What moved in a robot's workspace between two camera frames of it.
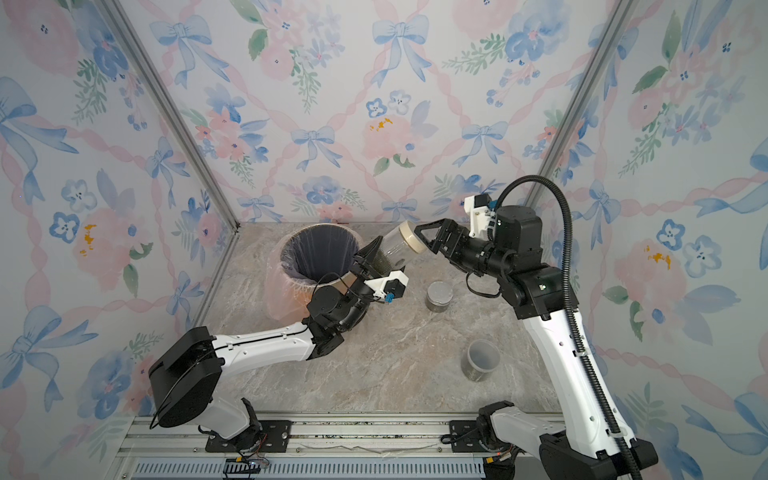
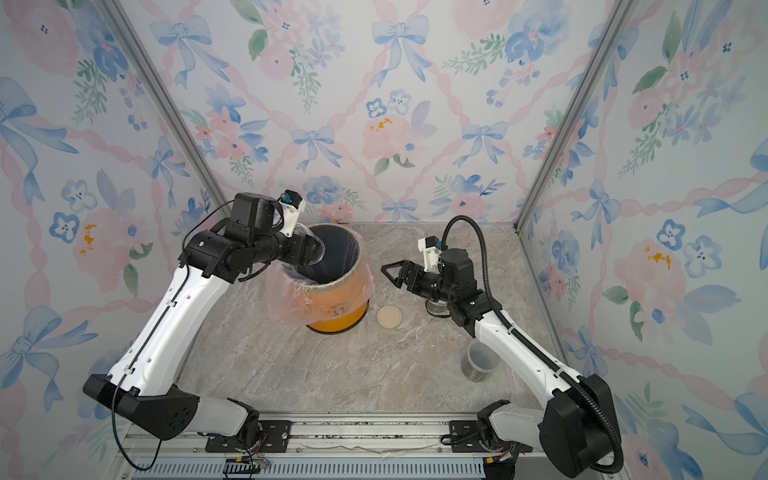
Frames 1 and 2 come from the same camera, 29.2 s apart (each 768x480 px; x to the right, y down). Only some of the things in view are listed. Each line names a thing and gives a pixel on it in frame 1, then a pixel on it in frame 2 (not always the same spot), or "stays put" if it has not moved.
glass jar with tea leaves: [391, 252] -> [314, 250]
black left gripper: [361, 265] -> [298, 256]
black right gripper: [446, 237] -> [410, 268]
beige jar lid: [408, 235] -> [389, 316]
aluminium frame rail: [315, 447] stays put
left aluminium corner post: [122, 24] stays put
